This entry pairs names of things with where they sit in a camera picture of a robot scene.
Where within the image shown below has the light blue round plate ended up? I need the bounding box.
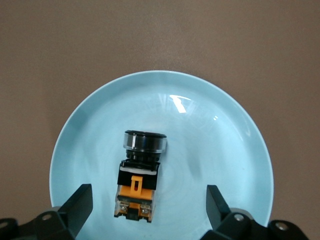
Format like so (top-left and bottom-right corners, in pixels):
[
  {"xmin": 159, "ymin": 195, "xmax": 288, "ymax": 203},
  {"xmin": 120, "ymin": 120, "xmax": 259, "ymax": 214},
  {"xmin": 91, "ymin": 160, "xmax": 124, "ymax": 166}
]
[{"xmin": 49, "ymin": 70, "xmax": 275, "ymax": 240}]

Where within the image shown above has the orange black push-button switch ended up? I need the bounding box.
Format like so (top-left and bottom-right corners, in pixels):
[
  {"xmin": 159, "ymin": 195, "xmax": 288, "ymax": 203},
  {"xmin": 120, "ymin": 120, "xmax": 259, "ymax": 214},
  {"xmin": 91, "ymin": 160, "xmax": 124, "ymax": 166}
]
[{"xmin": 113, "ymin": 129, "xmax": 168, "ymax": 223}]

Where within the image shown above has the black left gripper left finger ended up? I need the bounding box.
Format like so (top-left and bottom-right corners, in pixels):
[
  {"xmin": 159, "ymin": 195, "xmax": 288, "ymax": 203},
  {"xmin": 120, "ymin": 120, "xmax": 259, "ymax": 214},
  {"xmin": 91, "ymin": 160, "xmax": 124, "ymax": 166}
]
[{"xmin": 0, "ymin": 183, "xmax": 94, "ymax": 240}]

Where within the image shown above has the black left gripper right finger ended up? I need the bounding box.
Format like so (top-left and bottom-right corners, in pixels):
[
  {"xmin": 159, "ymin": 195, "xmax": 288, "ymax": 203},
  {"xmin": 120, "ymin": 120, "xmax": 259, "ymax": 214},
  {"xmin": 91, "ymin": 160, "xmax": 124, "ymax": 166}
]
[{"xmin": 202, "ymin": 184, "xmax": 307, "ymax": 240}]

